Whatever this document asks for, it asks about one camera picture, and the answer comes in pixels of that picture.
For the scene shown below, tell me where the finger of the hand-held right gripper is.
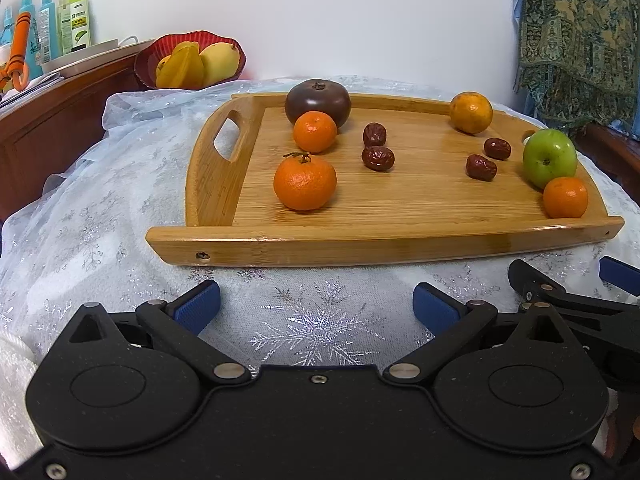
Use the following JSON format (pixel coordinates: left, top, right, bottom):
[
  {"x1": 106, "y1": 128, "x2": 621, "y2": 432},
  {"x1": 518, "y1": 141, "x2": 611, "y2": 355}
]
[
  {"x1": 599, "y1": 256, "x2": 640, "y2": 297},
  {"x1": 507, "y1": 259, "x2": 640, "y2": 332}
]

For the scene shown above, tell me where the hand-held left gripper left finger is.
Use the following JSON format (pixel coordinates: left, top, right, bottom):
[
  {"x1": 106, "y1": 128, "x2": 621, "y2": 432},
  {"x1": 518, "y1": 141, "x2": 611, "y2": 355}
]
[{"x1": 60, "y1": 280, "x2": 252, "y2": 387}]

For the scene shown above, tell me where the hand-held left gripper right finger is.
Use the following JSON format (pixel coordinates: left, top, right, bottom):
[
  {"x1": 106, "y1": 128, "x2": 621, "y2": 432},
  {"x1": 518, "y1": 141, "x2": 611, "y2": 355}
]
[{"x1": 382, "y1": 281, "x2": 581, "y2": 386}]

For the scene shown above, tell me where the wooden bamboo tray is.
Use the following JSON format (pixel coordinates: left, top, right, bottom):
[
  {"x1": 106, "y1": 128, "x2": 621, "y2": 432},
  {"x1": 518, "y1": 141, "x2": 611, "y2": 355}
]
[{"x1": 146, "y1": 91, "x2": 626, "y2": 267}]

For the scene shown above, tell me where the green apple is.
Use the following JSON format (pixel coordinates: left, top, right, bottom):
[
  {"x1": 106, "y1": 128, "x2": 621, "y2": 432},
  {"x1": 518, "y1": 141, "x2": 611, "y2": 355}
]
[{"x1": 522, "y1": 128, "x2": 579, "y2": 191}]

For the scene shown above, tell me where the red dried jujube date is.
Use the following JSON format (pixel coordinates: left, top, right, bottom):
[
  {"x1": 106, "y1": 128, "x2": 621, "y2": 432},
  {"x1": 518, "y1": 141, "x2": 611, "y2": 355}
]
[
  {"x1": 362, "y1": 146, "x2": 396, "y2": 172},
  {"x1": 466, "y1": 154, "x2": 498, "y2": 182},
  {"x1": 483, "y1": 137, "x2": 512, "y2": 160},
  {"x1": 362, "y1": 122, "x2": 387, "y2": 147}
]

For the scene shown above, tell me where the orange tangerine with stem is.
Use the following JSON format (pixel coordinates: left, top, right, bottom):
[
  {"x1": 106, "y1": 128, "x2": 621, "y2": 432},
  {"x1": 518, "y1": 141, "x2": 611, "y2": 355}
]
[{"x1": 273, "y1": 151, "x2": 338, "y2": 212}]

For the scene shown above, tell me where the yellowish green-tinged tangerine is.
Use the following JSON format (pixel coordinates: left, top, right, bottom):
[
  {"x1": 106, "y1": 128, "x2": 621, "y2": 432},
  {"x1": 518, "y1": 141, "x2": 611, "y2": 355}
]
[{"x1": 449, "y1": 91, "x2": 494, "y2": 135}]

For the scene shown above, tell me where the small orange tangerine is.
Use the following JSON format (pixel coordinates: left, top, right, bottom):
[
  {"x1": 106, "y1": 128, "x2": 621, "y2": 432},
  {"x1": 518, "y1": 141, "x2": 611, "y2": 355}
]
[{"x1": 293, "y1": 111, "x2": 338, "y2": 154}]

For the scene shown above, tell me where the dark brown persimmon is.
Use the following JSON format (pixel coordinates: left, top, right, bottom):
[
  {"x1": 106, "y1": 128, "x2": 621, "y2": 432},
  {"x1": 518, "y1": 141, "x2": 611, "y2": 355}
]
[{"x1": 285, "y1": 79, "x2": 352, "y2": 128}]

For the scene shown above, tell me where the brown wooden side table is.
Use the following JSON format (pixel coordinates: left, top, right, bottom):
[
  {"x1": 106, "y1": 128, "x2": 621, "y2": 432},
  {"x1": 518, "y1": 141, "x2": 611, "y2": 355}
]
[{"x1": 575, "y1": 122, "x2": 640, "y2": 196}]

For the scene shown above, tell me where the white terry towel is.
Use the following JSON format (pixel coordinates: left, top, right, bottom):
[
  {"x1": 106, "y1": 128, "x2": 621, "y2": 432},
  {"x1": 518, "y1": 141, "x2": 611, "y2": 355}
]
[{"x1": 0, "y1": 330, "x2": 41, "y2": 461}]

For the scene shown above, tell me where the brown wooden cabinet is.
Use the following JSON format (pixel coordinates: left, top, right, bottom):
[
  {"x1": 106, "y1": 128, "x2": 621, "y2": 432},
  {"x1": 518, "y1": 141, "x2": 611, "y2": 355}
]
[{"x1": 0, "y1": 42, "x2": 156, "y2": 221}]

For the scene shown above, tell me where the yellow starfruit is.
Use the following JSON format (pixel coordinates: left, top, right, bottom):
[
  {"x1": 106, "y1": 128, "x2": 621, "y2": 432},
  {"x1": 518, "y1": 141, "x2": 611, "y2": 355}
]
[{"x1": 156, "y1": 42, "x2": 206, "y2": 90}]

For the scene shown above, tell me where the red fruit bowl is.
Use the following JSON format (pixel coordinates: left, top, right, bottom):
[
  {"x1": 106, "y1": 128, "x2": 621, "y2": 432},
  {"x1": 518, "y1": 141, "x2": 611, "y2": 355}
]
[{"x1": 134, "y1": 31, "x2": 247, "y2": 91}]

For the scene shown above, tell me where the green patterned shawl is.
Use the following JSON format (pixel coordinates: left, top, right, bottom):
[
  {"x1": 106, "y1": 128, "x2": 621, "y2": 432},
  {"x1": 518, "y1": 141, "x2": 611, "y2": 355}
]
[{"x1": 515, "y1": 0, "x2": 640, "y2": 133}]

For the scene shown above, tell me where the yellow mango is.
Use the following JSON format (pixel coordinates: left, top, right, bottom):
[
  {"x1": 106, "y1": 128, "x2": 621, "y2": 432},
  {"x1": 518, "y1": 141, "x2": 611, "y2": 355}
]
[{"x1": 199, "y1": 43, "x2": 240, "y2": 87}]

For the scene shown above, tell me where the stack of papers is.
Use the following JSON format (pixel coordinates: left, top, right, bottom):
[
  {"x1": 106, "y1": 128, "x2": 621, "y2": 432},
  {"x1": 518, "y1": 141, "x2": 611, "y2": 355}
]
[{"x1": 0, "y1": 72, "x2": 66, "y2": 108}]

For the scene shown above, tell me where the grey serving tray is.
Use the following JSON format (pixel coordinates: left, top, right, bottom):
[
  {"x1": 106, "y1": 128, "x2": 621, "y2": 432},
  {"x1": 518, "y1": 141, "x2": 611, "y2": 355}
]
[{"x1": 40, "y1": 37, "x2": 156, "y2": 75}]

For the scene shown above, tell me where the lime green spray bottle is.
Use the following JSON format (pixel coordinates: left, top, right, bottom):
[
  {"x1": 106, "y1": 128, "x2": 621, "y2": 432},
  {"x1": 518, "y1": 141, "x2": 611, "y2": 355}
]
[{"x1": 69, "y1": 0, "x2": 92, "y2": 52}]

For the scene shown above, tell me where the orange hooked handle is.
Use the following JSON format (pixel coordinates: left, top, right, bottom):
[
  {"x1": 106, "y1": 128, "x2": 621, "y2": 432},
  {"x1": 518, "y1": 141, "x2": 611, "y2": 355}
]
[{"x1": 0, "y1": 10, "x2": 36, "y2": 93}]

